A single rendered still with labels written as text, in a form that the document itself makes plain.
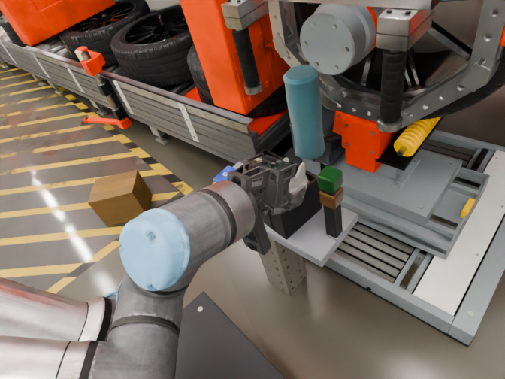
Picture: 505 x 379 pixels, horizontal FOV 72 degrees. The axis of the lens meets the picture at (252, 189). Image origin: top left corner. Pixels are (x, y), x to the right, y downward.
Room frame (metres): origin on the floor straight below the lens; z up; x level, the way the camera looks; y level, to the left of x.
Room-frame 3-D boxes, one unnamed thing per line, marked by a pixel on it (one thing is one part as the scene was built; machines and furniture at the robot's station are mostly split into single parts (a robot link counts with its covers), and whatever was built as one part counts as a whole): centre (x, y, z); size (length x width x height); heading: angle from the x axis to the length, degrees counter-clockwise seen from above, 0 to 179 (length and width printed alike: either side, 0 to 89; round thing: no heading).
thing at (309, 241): (0.67, -0.04, 0.44); 0.43 x 0.17 x 0.03; 37
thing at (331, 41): (0.73, -0.31, 0.85); 0.21 x 0.14 x 0.14; 127
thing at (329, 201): (0.51, -0.16, 0.59); 0.04 x 0.04 x 0.04; 37
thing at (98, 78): (2.06, 0.65, 0.30); 0.09 x 0.05 x 0.50; 37
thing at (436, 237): (0.84, -0.52, 0.13); 0.50 x 0.36 x 0.10; 37
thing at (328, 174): (0.51, -0.16, 0.64); 0.04 x 0.04 x 0.04; 37
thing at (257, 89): (0.77, -0.07, 0.83); 0.04 x 0.04 x 0.16
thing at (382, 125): (0.49, -0.28, 0.83); 0.04 x 0.04 x 0.16
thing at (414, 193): (0.87, -0.50, 0.32); 0.40 x 0.30 x 0.28; 37
